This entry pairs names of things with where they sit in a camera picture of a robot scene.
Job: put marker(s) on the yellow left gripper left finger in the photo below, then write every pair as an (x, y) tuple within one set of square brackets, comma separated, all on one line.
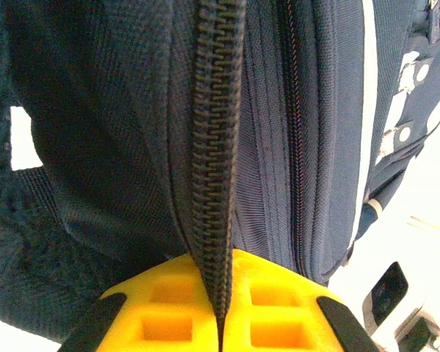
[(132, 311)]

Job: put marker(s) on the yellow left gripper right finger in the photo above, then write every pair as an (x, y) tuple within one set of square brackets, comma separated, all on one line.
[(308, 315)]

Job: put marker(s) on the navy blue backpack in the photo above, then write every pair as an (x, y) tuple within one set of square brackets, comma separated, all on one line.
[(95, 110)]

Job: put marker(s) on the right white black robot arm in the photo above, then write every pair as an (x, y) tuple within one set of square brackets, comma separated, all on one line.
[(388, 289)]

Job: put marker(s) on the aluminium side frame rail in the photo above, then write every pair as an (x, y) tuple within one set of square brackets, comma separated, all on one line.
[(432, 225)]

